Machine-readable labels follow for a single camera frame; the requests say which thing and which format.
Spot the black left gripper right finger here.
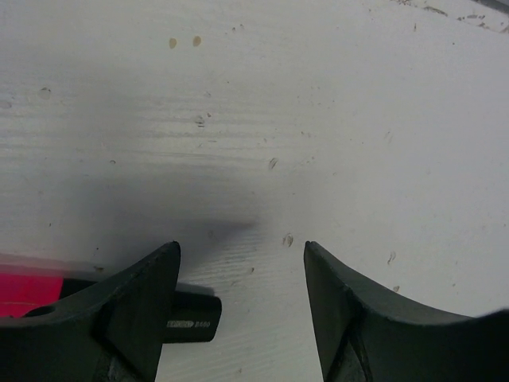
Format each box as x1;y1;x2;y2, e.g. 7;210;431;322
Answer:
304;242;508;381

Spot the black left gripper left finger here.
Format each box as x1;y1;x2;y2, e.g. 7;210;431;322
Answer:
1;242;181;381

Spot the pink capped black highlighter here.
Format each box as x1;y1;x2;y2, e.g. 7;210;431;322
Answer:
0;258;223;345

